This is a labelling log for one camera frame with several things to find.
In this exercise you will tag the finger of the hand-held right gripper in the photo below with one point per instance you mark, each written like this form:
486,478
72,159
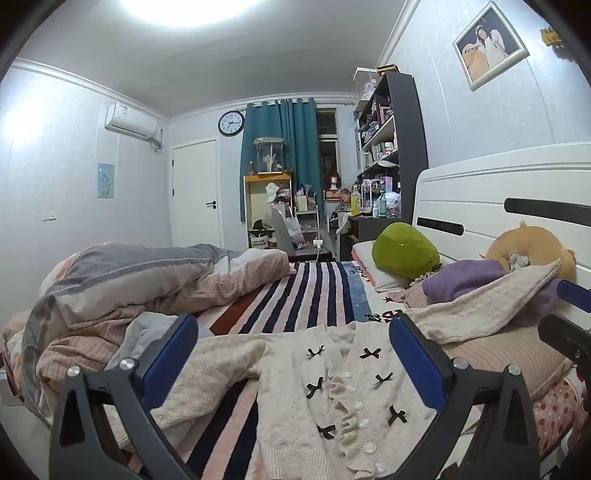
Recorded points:
565,337
575,290

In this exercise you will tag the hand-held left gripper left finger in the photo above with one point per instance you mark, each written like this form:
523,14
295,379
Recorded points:
171,355

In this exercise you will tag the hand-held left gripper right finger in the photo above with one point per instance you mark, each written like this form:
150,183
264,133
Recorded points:
411,355

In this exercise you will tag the cream knit cardigan black bows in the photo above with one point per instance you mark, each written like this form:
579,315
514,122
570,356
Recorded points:
295,415

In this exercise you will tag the light grey cloth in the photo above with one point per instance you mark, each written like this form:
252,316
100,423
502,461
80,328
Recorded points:
134,337

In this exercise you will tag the orange plush toy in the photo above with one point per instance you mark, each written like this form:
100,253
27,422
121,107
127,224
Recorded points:
547,249

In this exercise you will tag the small grey plush toy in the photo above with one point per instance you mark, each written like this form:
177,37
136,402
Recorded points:
518,261

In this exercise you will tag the pink striped pillow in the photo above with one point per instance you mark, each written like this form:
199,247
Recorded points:
498,360

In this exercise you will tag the pink polka dot pillow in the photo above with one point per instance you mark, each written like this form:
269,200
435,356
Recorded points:
558,410

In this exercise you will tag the cream knit throw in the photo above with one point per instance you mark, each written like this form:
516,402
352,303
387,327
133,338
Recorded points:
485,304

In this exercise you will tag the purple cloth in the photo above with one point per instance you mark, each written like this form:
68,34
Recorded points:
457,279

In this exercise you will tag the grey and pink duvet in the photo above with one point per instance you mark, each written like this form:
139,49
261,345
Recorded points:
115,281

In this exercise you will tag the green plush pillow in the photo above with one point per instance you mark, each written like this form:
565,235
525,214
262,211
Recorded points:
406,249

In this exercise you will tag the white pillow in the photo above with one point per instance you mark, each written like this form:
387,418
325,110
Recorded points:
364,258

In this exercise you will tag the striped bed sheet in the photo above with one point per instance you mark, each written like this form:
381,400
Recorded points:
300,295

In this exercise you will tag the white bed headboard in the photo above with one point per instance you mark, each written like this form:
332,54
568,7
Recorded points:
485,184

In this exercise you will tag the dark bedside table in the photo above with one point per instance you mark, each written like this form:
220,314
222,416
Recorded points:
309,254

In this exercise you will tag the green glass bottle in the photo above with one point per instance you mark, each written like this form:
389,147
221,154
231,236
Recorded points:
383,203

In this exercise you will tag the white door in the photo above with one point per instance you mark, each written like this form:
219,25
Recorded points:
196,194

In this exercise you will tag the yellow bottle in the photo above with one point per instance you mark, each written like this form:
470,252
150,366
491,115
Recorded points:
355,201

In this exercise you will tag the yellow topped shelf unit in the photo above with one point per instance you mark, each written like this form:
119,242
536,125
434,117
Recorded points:
251,203

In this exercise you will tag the white rolling cart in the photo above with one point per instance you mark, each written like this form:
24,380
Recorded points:
307,217

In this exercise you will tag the mannequin head with wig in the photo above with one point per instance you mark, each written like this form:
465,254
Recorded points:
333,180

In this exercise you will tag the clear figure display case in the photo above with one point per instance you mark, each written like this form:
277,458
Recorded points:
268,157

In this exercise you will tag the dark bookshelf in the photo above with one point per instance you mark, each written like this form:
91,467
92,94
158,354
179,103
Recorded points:
408,129

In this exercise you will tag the window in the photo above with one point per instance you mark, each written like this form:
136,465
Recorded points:
328,138

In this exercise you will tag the teal curtain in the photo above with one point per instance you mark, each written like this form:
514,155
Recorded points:
300,147

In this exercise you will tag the white air conditioner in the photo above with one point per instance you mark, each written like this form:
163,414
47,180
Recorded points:
131,121

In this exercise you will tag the guitar headstock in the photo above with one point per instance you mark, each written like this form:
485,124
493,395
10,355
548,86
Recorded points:
550,37

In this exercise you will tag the clear box on bookshelf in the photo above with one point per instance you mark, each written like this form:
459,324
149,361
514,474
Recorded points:
364,83

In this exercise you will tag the ceiling lamp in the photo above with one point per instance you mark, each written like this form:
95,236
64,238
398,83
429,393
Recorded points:
194,9

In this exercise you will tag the small blue wall poster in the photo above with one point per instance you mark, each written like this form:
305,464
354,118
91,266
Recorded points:
105,180

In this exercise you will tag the black round wall clock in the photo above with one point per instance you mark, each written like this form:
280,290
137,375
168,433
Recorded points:
231,123

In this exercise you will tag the framed wall photo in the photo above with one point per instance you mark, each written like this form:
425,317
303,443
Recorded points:
489,44

